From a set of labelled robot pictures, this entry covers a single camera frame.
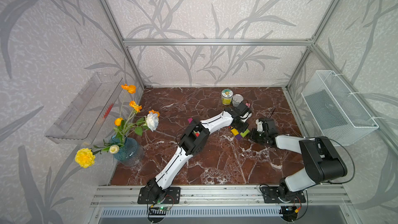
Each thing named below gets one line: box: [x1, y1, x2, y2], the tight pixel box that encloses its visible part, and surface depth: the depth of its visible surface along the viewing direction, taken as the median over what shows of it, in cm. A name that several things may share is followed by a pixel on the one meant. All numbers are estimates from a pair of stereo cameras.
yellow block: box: [230, 128, 240, 136], surface depth 96 cm
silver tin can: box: [232, 93, 245, 107], surface depth 110 cm
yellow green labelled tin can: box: [221, 88, 234, 106], surface depth 108 cm
